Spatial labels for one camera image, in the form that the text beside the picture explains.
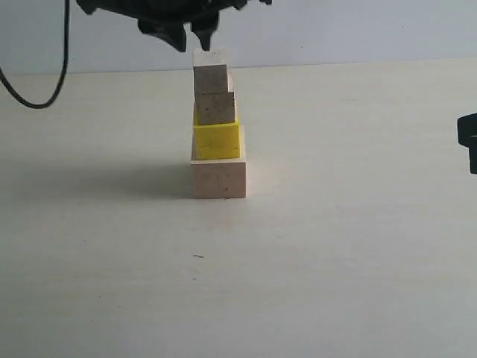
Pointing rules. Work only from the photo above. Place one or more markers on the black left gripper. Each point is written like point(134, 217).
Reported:
point(165, 19)

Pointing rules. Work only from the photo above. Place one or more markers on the small light wooden cube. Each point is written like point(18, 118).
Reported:
point(210, 71)

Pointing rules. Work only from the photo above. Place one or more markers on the medium striped wooden cube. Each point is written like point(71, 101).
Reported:
point(217, 108)

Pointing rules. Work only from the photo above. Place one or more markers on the yellow cube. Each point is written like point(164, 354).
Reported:
point(218, 141)

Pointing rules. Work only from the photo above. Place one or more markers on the large light wooden cube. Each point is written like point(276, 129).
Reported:
point(224, 178)

